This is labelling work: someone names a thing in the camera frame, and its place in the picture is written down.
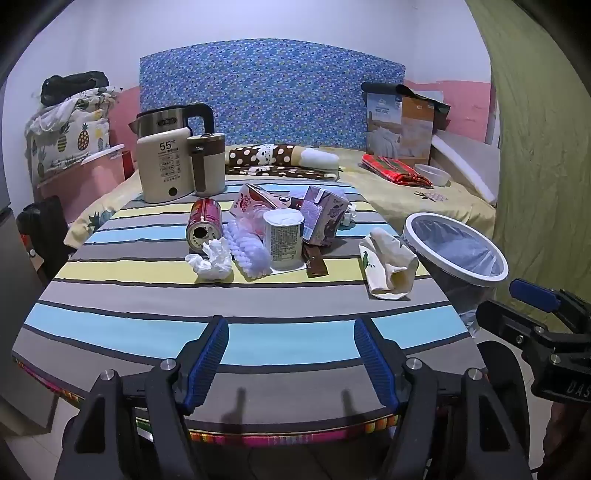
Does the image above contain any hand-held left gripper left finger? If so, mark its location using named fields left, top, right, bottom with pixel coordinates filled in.
left=54, top=316, right=232, bottom=480

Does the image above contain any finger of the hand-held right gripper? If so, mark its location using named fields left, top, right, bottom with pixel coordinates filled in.
left=509, top=278, right=591, bottom=335
left=475, top=299, right=552, bottom=354

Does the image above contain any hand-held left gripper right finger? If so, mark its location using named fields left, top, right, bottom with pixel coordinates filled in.
left=353, top=316, right=532, bottom=480

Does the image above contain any white trash bin with liner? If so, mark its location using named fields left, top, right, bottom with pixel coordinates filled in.
left=402, top=212, right=509, bottom=337

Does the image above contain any cream paper bag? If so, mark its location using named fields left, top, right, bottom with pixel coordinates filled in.
left=359, top=227, right=419, bottom=300

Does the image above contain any brown sachet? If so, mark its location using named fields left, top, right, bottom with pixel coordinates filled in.
left=302, top=244, right=328, bottom=278

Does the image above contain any white foam fruit net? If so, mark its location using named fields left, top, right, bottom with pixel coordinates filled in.
left=223, top=220, right=271, bottom=281

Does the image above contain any white paper yogurt cup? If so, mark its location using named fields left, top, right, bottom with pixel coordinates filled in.
left=262, top=209, right=305, bottom=271

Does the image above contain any red drink can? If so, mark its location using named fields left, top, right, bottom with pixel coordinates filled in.
left=186, top=198, right=222, bottom=252

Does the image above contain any purple drink carton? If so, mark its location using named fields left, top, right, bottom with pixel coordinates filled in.
left=301, top=186, right=350, bottom=246

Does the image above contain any pink milk carton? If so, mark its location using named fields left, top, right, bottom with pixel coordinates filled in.
left=229, top=183, right=278, bottom=220

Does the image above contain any person's right forearm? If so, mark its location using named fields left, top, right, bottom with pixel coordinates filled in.
left=542, top=408, right=591, bottom=480

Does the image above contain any striped tablecloth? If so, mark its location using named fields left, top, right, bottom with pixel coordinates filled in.
left=10, top=185, right=483, bottom=446

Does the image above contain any green curtain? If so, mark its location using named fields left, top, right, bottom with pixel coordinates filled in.
left=466, top=0, right=591, bottom=324

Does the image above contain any white foam board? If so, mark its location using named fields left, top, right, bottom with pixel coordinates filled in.
left=431, top=129, right=500, bottom=204

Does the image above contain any clear plastic container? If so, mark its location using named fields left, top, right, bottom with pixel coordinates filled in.
left=414, top=164, right=451, bottom=186

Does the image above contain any yellow bed sheet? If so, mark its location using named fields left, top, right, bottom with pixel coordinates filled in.
left=65, top=145, right=497, bottom=250

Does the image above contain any red plaid cloth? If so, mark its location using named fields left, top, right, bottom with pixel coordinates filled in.
left=361, top=154, right=434, bottom=188

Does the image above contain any cream mug with brown lid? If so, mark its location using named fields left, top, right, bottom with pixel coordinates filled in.
left=186, top=133, right=227, bottom=195

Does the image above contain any brown cardboard box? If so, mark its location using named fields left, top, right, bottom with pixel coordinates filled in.
left=399, top=96, right=437, bottom=160

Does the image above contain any steel and cream electric kettle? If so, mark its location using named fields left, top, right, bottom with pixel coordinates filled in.
left=128, top=102, right=214, bottom=204

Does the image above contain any brown polka dot blanket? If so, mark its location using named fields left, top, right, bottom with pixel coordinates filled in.
left=225, top=143, right=340, bottom=181

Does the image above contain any black luggage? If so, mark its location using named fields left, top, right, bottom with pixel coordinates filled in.
left=16, top=196, right=75, bottom=282

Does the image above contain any pink storage box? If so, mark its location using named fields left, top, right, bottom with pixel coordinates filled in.
left=37, top=144, right=134, bottom=222

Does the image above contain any white quilt package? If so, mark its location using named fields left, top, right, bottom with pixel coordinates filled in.
left=366, top=91, right=404, bottom=158

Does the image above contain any pineapple print bedding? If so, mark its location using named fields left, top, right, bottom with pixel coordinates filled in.
left=25, top=85, right=122, bottom=183

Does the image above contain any blue floral headboard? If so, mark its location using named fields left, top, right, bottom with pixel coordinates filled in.
left=139, top=39, right=406, bottom=151

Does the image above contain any black cloth bundle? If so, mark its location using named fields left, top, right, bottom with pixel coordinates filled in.
left=41, top=71, right=110, bottom=106

